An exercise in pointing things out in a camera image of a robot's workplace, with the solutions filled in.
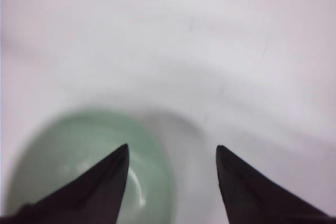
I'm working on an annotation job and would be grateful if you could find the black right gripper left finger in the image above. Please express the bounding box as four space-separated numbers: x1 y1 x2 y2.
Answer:
1 144 129 223

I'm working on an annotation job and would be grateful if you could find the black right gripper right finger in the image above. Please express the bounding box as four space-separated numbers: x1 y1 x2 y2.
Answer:
216 145 335 223

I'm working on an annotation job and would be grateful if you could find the light green bowl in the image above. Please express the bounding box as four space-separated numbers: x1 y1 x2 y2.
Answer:
3 111 175 223

